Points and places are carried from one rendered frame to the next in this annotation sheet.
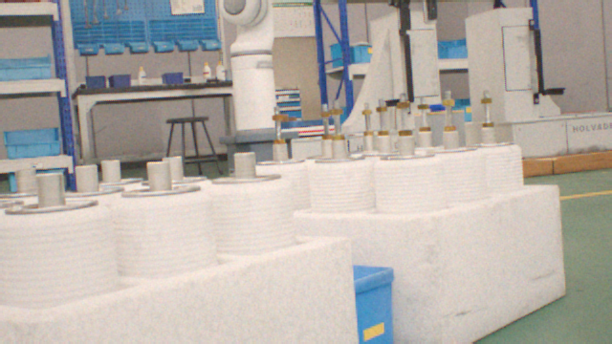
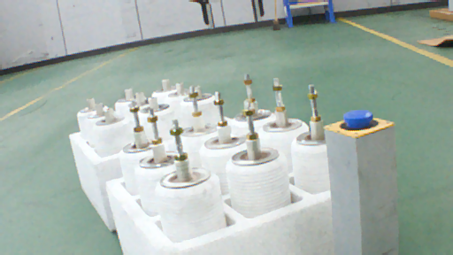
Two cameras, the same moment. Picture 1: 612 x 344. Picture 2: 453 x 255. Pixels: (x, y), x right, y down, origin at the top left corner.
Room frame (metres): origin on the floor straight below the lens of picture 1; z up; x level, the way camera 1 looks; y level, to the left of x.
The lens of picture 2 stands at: (1.63, -0.91, 0.50)
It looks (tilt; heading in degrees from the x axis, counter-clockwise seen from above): 16 degrees down; 120
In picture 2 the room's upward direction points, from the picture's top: 10 degrees counter-clockwise
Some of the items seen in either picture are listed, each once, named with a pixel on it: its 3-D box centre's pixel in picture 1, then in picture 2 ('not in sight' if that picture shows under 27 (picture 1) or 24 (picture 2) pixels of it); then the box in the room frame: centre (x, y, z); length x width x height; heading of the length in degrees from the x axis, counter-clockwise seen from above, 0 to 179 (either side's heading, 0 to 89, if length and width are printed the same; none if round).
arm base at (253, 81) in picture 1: (254, 96); not in sight; (1.75, 0.10, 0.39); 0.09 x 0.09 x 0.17; 20
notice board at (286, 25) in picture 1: (291, 19); not in sight; (7.69, 0.02, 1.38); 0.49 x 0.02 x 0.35; 110
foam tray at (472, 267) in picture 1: (393, 255); (238, 225); (1.24, -0.13, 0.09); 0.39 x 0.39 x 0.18; 49
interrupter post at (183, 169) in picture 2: (489, 138); (183, 170); (1.25, -0.30, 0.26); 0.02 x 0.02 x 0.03
